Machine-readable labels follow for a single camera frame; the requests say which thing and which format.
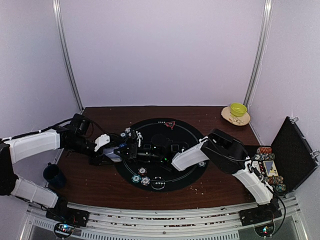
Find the blue orange ten chip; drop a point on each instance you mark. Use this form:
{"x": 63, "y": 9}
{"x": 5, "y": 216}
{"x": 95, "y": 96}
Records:
{"x": 127, "y": 129}

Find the beige plate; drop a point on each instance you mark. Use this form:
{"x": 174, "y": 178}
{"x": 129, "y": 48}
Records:
{"x": 235, "y": 120}

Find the right aluminium frame post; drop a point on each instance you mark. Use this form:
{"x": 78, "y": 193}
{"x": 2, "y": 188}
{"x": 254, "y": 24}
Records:
{"x": 261, "y": 47}

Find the left aluminium frame post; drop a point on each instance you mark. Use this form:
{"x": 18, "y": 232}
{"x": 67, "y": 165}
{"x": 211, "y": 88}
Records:
{"x": 65, "y": 53}

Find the green plastic bowl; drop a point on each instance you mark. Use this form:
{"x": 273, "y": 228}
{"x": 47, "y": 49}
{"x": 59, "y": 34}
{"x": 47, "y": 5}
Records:
{"x": 238, "y": 109}

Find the grey card deck box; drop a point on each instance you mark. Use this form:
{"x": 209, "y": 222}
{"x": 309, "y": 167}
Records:
{"x": 109, "y": 152}

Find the aluminium frame post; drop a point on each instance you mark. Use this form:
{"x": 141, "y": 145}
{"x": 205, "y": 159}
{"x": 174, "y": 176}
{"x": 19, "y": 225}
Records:
{"x": 65, "y": 53}
{"x": 261, "y": 47}

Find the poker chips row in case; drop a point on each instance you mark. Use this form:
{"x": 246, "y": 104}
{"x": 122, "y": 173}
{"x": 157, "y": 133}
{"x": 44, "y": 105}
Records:
{"x": 277, "y": 183}

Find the blue green fifty chip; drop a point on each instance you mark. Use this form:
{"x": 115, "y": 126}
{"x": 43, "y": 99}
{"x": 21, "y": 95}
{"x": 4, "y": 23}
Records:
{"x": 122, "y": 135}

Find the red triangular dealer marker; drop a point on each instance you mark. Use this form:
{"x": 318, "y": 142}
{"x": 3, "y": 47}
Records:
{"x": 170, "y": 124}

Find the round black poker mat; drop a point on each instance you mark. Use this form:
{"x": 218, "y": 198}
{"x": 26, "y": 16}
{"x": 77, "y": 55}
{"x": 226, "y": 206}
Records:
{"x": 165, "y": 144}

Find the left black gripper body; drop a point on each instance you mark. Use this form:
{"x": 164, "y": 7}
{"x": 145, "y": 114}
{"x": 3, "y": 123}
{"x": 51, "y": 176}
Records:
{"x": 95, "y": 159}

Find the red white chips in case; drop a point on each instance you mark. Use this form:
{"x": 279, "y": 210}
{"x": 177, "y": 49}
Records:
{"x": 264, "y": 150}

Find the black white chip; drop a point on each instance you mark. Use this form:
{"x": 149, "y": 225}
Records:
{"x": 142, "y": 171}

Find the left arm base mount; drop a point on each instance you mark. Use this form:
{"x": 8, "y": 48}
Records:
{"x": 62, "y": 213}

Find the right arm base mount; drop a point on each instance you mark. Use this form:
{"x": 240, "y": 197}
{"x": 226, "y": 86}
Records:
{"x": 260, "y": 214}

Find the dark blue mug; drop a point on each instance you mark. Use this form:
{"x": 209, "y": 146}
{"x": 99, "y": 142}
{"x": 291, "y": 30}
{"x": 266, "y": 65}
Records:
{"x": 54, "y": 176}

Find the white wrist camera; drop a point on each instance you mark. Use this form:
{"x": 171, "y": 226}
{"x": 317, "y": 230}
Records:
{"x": 101, "y": 141}
{"x": 138, "y": 138}

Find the black poker case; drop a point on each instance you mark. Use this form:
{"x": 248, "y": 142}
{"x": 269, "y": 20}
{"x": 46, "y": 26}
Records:
{"x": 294, "y": 159}

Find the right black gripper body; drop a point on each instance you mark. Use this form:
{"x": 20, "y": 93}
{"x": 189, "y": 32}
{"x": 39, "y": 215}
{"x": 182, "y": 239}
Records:
{"x": 140, "y": 155}

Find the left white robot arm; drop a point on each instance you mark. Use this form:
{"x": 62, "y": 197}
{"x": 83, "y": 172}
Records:
{"x": 78, "y": 134}

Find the aluminium front rail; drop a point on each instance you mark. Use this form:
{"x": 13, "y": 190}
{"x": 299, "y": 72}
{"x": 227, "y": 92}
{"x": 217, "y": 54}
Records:
{"x": 216, "y": 223}

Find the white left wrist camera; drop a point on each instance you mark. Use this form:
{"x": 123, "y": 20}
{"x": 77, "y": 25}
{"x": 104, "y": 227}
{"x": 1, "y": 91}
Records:
{"x": 101, "y": 141}

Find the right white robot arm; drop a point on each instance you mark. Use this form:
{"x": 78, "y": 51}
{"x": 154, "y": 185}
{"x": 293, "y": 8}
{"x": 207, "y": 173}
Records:
{"x": 230, "y": 157}

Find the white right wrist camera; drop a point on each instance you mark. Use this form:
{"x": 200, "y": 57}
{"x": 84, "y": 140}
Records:
{"x": 138, "y": 138}

